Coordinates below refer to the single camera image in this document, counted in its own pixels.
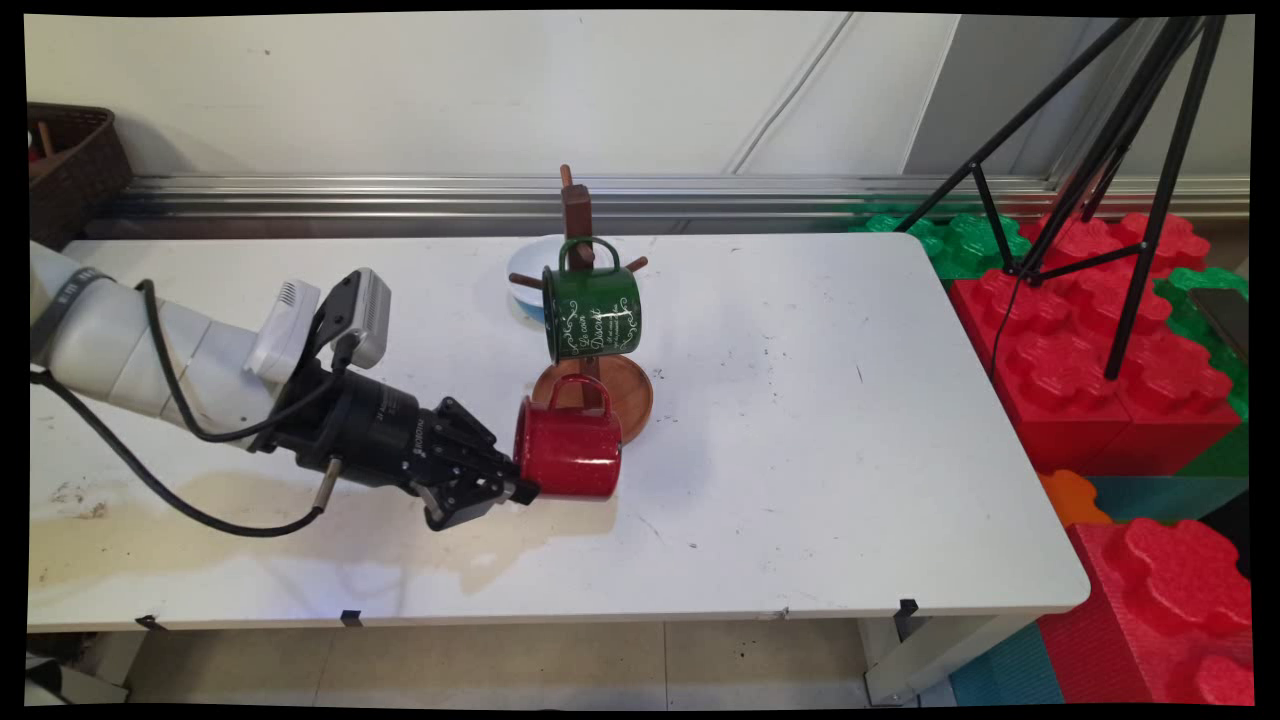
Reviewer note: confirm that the white vented wrist module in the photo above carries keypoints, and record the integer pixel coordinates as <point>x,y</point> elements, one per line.
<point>283,330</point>

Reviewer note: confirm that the white table leg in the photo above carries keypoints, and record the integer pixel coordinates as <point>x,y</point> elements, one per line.
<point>920,665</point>

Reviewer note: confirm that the white blue bowl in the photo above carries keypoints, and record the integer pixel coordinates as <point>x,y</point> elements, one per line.
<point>524,262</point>

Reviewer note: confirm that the brown wooden mug tree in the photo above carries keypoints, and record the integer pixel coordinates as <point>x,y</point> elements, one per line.
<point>577,212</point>

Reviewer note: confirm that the aluminium wall rail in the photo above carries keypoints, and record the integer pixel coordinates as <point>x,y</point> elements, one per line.
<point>750,195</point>

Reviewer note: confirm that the orange foam block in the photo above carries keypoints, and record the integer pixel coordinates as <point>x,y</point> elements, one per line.
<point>1070,495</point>

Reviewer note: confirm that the dark brown wicker basket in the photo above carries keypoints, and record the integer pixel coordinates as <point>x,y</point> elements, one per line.
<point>85,170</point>

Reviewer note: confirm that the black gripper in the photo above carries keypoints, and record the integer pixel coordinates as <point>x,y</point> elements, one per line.
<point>370,430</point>

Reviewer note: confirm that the green foam block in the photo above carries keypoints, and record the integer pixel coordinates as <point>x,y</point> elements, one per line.
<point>965,245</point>
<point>1225,455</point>

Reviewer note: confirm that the red enamel mug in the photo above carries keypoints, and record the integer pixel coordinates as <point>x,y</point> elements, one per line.
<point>570,450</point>

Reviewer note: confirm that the teal foam mat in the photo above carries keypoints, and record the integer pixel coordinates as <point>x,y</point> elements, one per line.
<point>1170,497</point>
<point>1005,670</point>

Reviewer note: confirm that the green enamel mug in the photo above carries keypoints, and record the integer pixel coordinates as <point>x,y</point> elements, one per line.
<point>592,310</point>

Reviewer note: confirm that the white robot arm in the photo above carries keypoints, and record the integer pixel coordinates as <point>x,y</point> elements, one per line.
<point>120,350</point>

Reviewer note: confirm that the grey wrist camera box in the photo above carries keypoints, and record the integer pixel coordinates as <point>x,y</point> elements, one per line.
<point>370,315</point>

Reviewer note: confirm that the large red foam block stack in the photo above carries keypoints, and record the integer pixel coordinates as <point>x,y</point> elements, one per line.
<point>1060,390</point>

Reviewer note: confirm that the black tripod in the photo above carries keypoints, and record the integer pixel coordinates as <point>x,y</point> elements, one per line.
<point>1145,250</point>

